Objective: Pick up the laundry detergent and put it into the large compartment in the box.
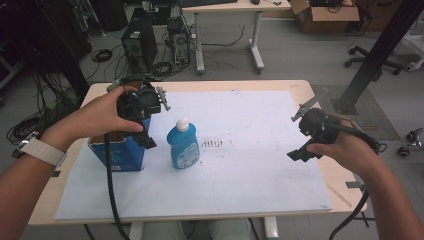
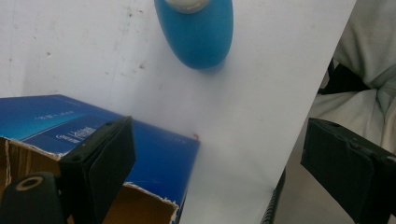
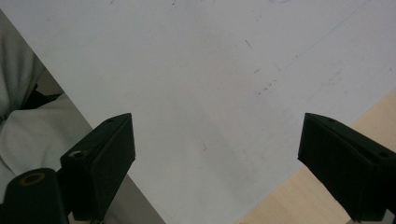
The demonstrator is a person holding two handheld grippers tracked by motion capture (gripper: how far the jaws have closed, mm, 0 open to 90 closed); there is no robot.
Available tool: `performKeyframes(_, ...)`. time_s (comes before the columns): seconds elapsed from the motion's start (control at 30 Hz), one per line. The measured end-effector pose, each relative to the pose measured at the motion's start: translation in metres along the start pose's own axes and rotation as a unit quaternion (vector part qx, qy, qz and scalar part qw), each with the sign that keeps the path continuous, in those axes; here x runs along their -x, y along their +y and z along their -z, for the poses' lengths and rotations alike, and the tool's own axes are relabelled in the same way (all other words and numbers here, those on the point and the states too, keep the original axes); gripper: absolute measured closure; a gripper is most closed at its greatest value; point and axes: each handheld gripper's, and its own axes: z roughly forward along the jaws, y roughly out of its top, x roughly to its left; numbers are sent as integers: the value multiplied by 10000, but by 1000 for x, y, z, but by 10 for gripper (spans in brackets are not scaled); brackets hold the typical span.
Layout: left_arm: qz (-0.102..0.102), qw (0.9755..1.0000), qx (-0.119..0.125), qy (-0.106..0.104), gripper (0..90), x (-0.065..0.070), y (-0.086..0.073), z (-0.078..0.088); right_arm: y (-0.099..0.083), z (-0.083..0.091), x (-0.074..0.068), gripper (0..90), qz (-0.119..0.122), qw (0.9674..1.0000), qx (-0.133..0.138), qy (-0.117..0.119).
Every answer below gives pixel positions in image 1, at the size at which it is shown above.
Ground grey tape piece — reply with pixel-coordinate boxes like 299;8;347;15
345;181;368;193

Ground grey floor mat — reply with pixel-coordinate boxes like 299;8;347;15
311;84;402;141

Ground person's right hand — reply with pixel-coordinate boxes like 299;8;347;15
305;112;389;188

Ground person's legs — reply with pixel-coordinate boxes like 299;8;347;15
141;218;255;240

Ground chrome caster wheels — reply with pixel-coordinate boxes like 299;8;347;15
396;127;424;159

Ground person's left hand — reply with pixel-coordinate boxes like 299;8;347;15
40;85;145;153

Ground black keyboard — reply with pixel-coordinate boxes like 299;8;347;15
179;0;239;9

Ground open computer tower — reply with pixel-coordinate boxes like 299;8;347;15
166;17;191;67

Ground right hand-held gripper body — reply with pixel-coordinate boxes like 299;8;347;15
286;107;342;163

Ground brown cardboard box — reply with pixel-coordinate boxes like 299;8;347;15
289;0;361;35

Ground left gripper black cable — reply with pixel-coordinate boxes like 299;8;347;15
104;132;132;240

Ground blue cardboard box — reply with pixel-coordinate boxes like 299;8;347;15
87;116;153;173

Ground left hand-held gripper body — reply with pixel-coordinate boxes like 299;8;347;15
116;79;164;150

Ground black metal stand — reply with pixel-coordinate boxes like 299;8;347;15
331;0;424;116

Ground black office chair base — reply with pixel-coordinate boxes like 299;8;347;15
343;45;405;77

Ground blue dish soap bottle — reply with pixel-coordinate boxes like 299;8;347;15
166;117;201;170

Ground black computer tower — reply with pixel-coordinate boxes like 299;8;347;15
120;15;159;75

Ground white leg desk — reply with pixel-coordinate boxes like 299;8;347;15
181;0;293;75

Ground coiled black cable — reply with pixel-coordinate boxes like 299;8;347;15
90;48;114;64

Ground bundle of black cables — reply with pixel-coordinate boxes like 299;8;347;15
5;71;83;146

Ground white table mat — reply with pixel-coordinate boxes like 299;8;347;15
53;89;334;222

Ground white band wristwatch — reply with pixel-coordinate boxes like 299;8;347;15
11;130;68;168

